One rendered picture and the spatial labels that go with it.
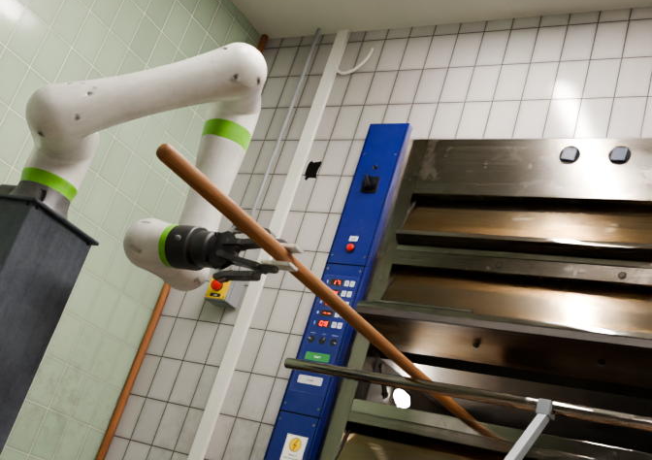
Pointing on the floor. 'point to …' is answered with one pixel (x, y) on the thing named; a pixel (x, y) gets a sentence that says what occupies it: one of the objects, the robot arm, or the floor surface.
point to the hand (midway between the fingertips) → (281, 256)
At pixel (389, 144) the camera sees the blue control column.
